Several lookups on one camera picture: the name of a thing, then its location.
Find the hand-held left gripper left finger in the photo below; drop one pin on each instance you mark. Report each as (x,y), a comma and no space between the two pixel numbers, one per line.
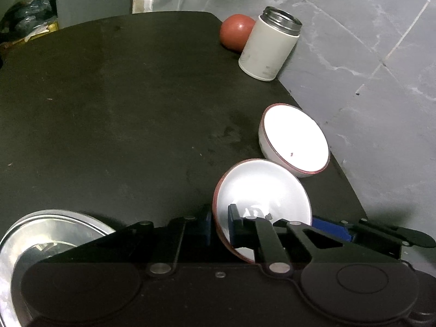
(205,226)

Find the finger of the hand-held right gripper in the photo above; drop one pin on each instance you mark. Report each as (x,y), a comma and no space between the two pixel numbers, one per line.
(330,229)
(412,236)

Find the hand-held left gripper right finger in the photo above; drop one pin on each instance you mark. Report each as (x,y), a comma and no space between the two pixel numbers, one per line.
(234,226)

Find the white ceramic bowl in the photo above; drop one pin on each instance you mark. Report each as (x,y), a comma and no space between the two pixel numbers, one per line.
(296,139)
(265,184)

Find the stainless steel bowl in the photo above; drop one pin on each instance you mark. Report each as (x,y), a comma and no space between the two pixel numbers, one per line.
(54,231)

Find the stainless steel plate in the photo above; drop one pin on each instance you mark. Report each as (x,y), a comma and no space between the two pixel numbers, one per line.
(5,279)

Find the white thermos cup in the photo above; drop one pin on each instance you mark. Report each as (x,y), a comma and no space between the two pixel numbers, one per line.
(265,47)

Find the red tomato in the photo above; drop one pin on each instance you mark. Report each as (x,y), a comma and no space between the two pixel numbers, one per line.
(235,32)

